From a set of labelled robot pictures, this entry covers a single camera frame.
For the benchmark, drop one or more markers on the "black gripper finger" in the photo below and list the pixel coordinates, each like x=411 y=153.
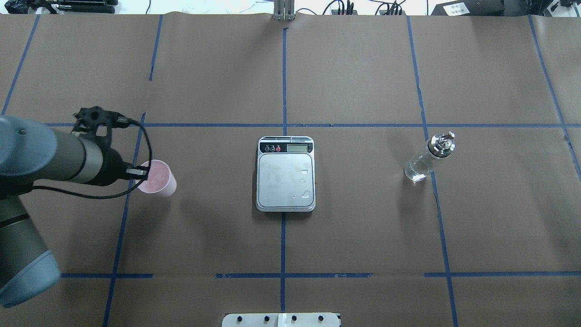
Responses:
x=137 y=171

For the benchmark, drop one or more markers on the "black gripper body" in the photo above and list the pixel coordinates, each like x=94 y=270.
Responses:
x=111 y=168

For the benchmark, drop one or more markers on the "pink plastic cup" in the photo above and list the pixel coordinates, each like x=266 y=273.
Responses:
x=161 y=181

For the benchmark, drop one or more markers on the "glass sauce bottle metal spout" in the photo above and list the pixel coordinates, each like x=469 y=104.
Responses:
x=437 y=148

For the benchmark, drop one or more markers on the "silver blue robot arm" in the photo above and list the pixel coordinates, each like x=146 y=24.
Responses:
x=32 y=151

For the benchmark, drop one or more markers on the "silver digital kitchen scale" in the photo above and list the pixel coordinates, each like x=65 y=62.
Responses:
x=285 y=174

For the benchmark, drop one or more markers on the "black control box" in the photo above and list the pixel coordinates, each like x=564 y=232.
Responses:
x=469 y=8

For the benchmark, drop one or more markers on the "brown paper table cover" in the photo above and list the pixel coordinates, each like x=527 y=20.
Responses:
x=398 y=171

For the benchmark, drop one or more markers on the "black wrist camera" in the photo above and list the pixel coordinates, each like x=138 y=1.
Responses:
x=95 y=124

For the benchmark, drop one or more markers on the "aluminium frame post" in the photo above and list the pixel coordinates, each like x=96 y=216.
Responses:
x=284 y=10

